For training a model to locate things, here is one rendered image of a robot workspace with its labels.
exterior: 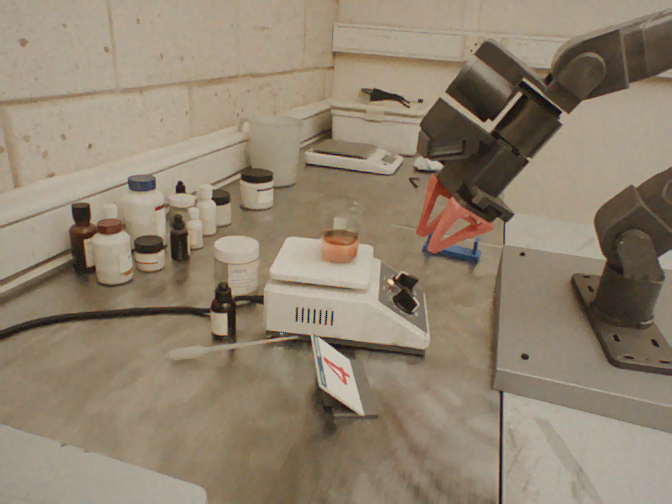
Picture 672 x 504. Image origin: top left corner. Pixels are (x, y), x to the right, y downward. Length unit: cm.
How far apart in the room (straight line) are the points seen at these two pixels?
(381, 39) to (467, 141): 144
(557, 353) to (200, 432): 39
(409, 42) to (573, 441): 160
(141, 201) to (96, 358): 31
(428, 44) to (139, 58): 117
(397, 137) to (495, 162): 110
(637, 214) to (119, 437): 56
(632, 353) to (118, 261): 65
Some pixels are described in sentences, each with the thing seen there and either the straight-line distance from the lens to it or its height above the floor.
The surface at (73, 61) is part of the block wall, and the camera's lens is 92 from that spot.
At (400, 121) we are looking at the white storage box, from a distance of 166.
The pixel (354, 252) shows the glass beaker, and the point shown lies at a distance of 62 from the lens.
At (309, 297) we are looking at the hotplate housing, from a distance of 60.
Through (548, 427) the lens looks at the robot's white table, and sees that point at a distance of 59.
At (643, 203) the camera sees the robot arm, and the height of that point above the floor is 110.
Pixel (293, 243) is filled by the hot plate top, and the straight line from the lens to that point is 68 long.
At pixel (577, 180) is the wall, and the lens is 207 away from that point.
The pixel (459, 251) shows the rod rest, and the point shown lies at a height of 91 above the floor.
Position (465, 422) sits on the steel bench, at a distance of 56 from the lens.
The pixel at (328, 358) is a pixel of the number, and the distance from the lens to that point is 56.
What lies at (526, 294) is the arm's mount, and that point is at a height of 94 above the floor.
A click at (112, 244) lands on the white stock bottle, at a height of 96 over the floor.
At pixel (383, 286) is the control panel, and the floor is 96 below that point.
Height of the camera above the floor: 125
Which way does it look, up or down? 23 degrees down
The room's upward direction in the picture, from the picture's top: 4 degrees clockwise
